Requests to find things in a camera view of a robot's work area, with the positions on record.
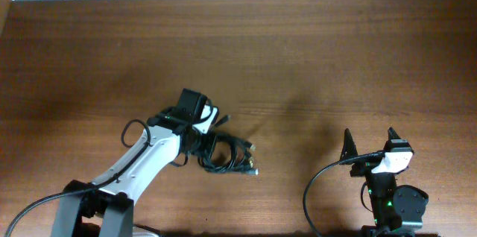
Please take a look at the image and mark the thin black usb cable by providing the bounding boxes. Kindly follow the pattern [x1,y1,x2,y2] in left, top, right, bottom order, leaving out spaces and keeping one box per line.
[203,114,231,133]

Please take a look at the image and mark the thick black cable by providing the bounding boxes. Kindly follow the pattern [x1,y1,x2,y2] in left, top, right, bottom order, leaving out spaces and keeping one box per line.
[169,132,259,175]

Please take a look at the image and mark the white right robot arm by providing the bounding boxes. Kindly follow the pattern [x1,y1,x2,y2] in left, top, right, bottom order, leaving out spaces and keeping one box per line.
[340,127,429,237]

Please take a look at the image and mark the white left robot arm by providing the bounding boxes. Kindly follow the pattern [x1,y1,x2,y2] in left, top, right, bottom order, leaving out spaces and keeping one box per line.
[51,89,219,236]

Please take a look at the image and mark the black right camera cable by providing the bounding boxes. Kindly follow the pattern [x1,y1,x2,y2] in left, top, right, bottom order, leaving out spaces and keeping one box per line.
[302,150,385,237]

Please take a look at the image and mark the black camera cable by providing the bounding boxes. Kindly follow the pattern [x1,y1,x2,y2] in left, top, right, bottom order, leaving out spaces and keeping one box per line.
[3,118,152,237]
[302,150,385,237]

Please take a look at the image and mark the black left camera cable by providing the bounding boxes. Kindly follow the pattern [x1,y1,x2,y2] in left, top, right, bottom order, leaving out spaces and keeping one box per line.
[3,118,152,237]

